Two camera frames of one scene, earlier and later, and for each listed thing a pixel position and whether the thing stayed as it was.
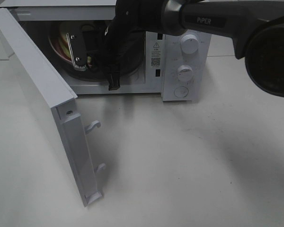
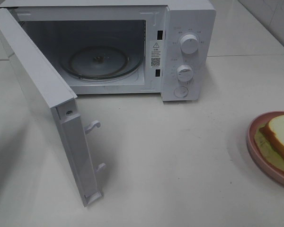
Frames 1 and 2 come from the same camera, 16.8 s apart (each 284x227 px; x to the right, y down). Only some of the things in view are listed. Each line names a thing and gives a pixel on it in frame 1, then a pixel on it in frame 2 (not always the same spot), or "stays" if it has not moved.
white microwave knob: x=190 y=44 stays
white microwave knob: x=185 y=73 stays
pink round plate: x=52 y=38 → x=258 y=121
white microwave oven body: x=71 y=36 stays
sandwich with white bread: x=63 y=45 → x=275 y=140
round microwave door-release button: x=181 y=91 stays
